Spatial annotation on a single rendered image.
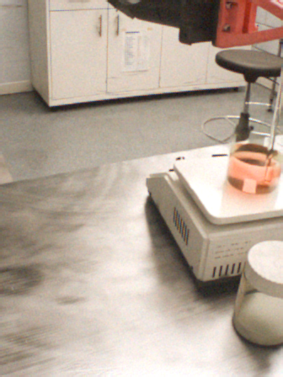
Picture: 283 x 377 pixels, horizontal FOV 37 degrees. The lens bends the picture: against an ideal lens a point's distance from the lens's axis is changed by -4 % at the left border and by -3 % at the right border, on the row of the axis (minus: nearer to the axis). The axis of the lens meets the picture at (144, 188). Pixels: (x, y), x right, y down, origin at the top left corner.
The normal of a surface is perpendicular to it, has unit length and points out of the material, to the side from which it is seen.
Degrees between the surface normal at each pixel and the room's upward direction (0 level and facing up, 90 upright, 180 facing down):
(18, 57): 90
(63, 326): 0
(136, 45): 90
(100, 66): 90
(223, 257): 90
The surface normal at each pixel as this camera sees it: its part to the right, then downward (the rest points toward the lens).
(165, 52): 0.44, 0.47
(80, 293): 0.05, -0.86
